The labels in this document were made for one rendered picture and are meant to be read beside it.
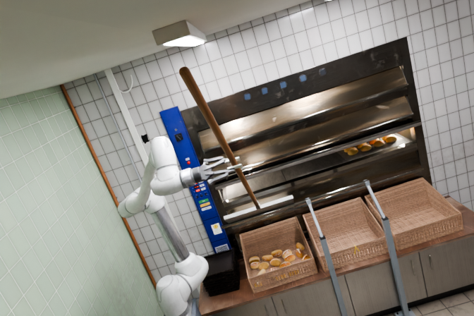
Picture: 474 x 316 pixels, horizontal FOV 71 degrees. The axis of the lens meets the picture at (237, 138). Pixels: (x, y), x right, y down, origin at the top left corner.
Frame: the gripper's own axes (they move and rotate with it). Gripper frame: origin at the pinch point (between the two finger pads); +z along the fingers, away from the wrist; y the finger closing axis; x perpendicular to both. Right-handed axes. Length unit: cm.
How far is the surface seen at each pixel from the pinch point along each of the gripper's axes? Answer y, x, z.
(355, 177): -11, -153, 91
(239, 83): -96, -80, 16
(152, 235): -14, -150, -102
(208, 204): -23, -138, -42
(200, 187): -37, -126, -43
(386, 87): -65, -105, 132
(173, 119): -86, -85, -45
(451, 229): 52, -142, 140
